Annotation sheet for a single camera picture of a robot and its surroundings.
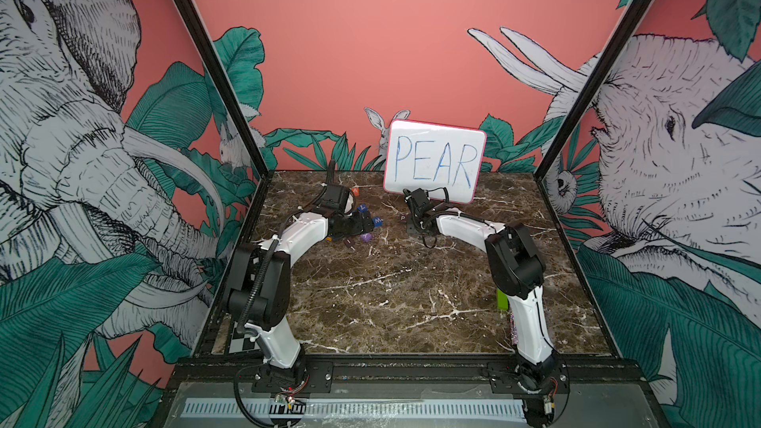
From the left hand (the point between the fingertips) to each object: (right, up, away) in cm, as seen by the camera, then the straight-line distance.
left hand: (365, 222), depth 93 cm
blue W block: (+4, 0, +12) cm, 12 cm away
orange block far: (-5, +11, +21) cm, 24 cm away
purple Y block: (0, -6, +8) cm, 9 cm away
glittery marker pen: (+36, -23, -27) cm, 51 cm away
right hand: (+16, 0, +9) cm, 18 cm away
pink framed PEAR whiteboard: (+23, +23, +14) cm, 36 cm away
